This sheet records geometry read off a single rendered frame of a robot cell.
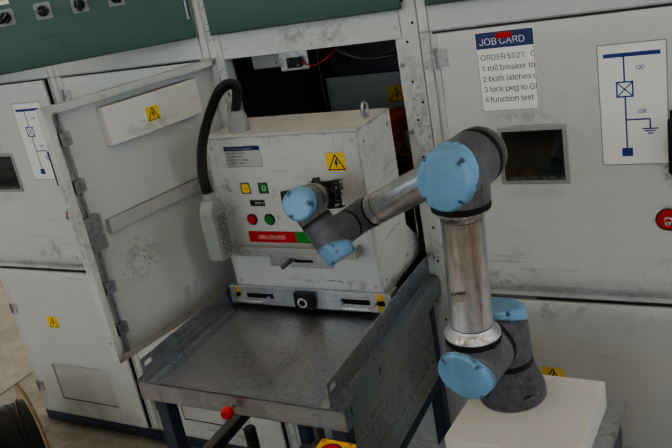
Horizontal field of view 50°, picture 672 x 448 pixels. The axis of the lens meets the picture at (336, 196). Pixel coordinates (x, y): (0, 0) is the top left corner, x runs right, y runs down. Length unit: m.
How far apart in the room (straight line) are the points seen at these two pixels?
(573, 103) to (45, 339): 2.47
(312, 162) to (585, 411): 0.90
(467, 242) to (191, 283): 1.16
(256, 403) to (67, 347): 1.69
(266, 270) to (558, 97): 0.96
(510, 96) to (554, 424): 0.82
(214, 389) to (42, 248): 1.47
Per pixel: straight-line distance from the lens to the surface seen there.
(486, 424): 1.66
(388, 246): 2.01
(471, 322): 1.46
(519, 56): 1.90
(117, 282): 2.14
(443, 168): 1.31
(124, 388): 3.26
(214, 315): 2.20
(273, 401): 1.78
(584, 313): 2.13
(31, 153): 3.00
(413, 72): 2.02
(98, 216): 2.04
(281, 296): 2.15
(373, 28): 2.04
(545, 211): 2.01
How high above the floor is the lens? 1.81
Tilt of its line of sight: 18 degrees down
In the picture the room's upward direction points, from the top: 10 degrees counter-clockwise
